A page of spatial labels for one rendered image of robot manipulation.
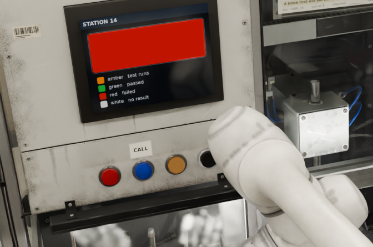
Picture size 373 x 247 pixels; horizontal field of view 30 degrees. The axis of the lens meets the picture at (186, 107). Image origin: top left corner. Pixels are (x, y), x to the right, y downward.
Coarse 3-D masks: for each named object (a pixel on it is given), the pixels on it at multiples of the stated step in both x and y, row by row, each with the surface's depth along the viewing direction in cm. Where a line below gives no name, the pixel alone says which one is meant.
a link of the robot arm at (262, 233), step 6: (264, 228) 113; (258, 234) 113; (264, 234) 112; (246, 240) 114; (252, 240) 113; (258, 240) 112; (264, 240) 111; (270, 240) 111; (246, 246) 113; (252, 246) 112; (258, 246) 111; (264, 246) 111; (270, 246) 110; (276, 246) 110
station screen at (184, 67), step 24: (96, 24) 111; (120, 24) 112; (144, 24) 113; (96, 72) 114; (120, 72) 114; (144, 72) 115; (168, 72) 116; (192, 72) 117; (96, 96) 115; (120, 96) 116; (144, 96) 117; (168, 96) 118; (192, 96) 119
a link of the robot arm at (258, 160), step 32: (224, 128) 103; (256, 128) 103; (224, 160) 104; (256, 160) 100; (288, 160) 99; (256, 192) 101; (288, 192) 93; (320, 192) 93; (320, 224) 89; (352, 224) 89
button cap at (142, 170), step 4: (140, 164) 123; (144, 164) 123; (148, 164) 123; (136, 168) 123; (140, 168) 123; (144, 168) 123; (148, 168) 123; (136, 172) 123; (140, 172) 123; (144, 172) 123; (148, 172) 123; (140, 176) 123; (144, 176) 123; (148, 176) 124
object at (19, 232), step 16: (0, 96) 116; (0, 112) 116; (0, 128) 117; (0, 144) 118; (0, 160) 119; (0, 176) 120; (16, 176) 123; (0, 192) 120; (16, 192) 121; (0, 208) 121; (16, 208) 122; (0, 224) 123; (16, 224) 123; (16, 240) 125
